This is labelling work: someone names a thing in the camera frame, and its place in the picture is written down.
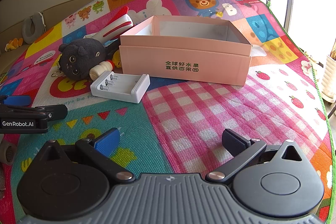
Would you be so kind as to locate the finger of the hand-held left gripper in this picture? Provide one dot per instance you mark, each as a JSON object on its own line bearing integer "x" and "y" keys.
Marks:
{"x": 52, "y": 111}
{"x": 15, "y": 100}

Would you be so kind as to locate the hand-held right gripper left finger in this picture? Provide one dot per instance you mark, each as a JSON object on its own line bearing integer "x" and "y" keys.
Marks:
{"x": 106, "y": 140}

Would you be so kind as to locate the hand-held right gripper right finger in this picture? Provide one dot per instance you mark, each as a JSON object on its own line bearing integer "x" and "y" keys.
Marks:
{"x": 233, "y": 141}

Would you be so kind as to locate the white battery holder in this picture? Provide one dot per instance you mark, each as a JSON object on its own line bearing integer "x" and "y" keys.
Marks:
{"x": 131, "y": 88}

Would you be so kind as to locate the black cat plush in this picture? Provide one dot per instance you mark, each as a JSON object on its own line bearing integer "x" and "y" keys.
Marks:
{"x": 78, "y": 56}

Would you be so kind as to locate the small white bottle toy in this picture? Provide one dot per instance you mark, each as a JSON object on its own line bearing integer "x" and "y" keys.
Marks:
{"x": 99, "y": 69}

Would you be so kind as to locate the yellow ribbed toy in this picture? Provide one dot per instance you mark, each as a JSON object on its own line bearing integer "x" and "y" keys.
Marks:
{"x": 117, "y": 60}

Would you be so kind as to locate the pink cardboard box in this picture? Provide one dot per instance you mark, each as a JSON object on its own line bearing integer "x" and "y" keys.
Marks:
{"x": 183, "y": 56}

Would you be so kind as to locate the red white plush toy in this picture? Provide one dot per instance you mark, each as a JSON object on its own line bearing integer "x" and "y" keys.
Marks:
{"x": 118, "y": 26}

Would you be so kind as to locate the colourful cartoon play mat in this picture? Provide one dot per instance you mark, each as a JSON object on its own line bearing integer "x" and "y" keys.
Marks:
{"x": 197, "y": 113}

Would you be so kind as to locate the orange yellow plush toy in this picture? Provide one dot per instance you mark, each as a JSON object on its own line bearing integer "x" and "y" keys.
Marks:
{"x": 15, "y": 44}

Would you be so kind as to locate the grey neck pillow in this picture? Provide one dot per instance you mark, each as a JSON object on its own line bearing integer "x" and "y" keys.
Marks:
{"x": 27, "y": 29}

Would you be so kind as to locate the white plant pot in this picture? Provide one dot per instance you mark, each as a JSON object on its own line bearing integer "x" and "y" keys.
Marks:
{"x": 330, "y": 74}

